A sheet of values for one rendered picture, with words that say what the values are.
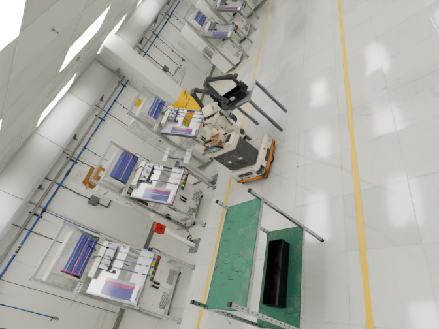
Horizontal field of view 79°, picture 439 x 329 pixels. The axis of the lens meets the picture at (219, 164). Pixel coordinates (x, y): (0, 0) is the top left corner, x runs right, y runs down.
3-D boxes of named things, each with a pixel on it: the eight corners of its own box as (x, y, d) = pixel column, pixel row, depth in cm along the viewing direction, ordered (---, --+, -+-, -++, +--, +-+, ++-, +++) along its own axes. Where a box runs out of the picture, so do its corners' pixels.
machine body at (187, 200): (204, 192, 514) (179, 176, 486) (195, 226, 475) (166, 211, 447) (185, 200, 559) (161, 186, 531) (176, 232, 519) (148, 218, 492)
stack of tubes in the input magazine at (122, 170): (138, 158, 459) (124, 150, 447) (126, 183, 430) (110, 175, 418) (134, 161, 468) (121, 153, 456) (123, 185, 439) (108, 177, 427)
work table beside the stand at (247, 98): (282, 130, 427) (248, 100, 391) (251, 143, 480) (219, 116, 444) (287, 109, 448) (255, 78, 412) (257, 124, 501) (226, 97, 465)
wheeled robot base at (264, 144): (268, 177, 386) (257, 168, 375) (238, 185, 434) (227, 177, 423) (277, 140, 418) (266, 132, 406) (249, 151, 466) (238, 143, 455)
